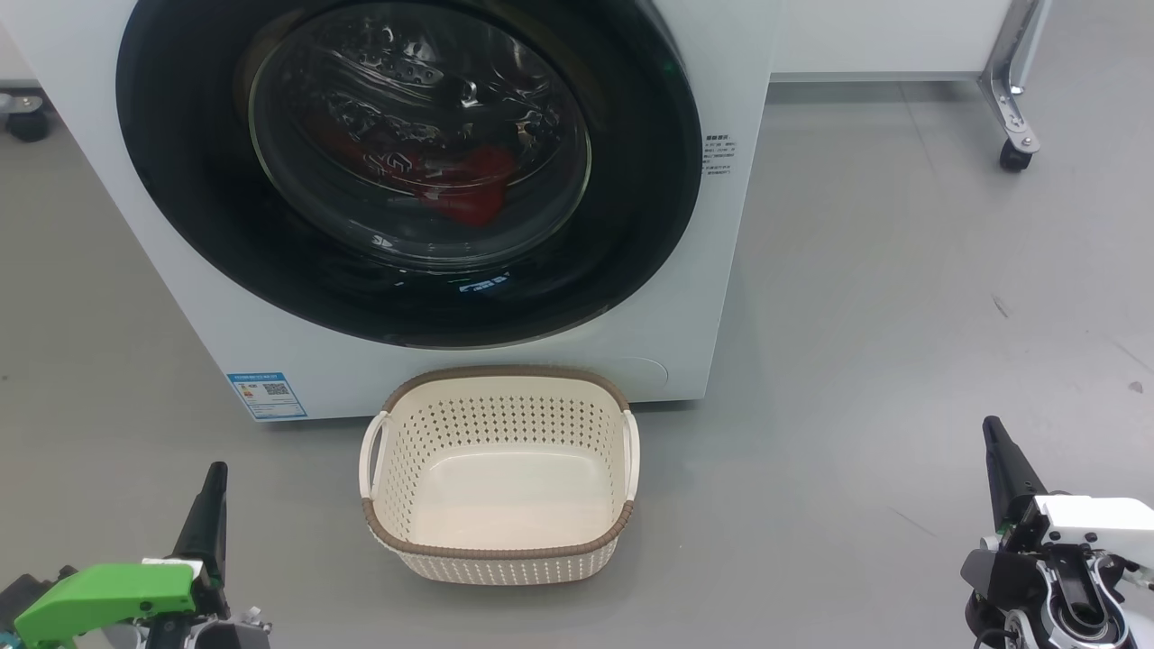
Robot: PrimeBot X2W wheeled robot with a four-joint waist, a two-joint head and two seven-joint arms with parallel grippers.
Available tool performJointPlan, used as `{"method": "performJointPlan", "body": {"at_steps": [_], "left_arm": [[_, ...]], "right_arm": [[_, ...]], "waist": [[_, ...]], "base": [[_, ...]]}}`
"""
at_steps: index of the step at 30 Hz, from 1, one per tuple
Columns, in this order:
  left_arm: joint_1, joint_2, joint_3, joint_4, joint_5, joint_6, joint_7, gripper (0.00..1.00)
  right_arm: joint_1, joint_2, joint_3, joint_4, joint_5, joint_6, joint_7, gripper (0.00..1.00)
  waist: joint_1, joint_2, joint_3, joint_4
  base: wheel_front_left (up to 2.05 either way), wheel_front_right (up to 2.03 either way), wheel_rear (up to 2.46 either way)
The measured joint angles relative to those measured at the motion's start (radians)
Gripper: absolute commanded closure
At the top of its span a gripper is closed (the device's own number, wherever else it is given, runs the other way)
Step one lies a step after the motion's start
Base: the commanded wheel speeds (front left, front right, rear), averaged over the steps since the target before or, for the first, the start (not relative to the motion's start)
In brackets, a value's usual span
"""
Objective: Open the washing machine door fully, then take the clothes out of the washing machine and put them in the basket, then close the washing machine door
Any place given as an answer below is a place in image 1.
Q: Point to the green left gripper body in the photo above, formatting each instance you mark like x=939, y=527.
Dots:
x=108, y=595

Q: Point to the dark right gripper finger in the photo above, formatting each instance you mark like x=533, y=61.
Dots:
x=1008, y=478

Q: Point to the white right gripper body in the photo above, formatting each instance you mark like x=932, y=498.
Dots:
x=1082, y=541

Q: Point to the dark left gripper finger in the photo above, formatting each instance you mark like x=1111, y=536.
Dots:
x=207, y=532

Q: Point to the black round glass washer door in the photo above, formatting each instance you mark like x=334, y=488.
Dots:
x=180, y=180

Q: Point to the red jersey with letter print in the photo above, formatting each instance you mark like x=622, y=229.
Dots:
x=361, y=158

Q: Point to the red garment with white trim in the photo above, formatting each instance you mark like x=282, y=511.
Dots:
x=478, y=180

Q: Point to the white front-load washing machine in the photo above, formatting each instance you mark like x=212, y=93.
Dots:
x=270, y=342

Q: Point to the beige perforated laundry basket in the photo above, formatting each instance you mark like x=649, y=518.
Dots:
x=496, y=505

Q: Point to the blue energy label sticker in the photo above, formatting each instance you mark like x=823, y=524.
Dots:
x=266, y=397

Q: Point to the black caster wheel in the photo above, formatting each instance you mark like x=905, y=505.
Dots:
x=1015, y=158
x=27, y=128

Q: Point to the white partition panel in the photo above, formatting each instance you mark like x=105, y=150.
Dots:
x=883, y=36
x=11, y=63

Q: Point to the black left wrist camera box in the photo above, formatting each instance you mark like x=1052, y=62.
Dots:
x=27, y=595

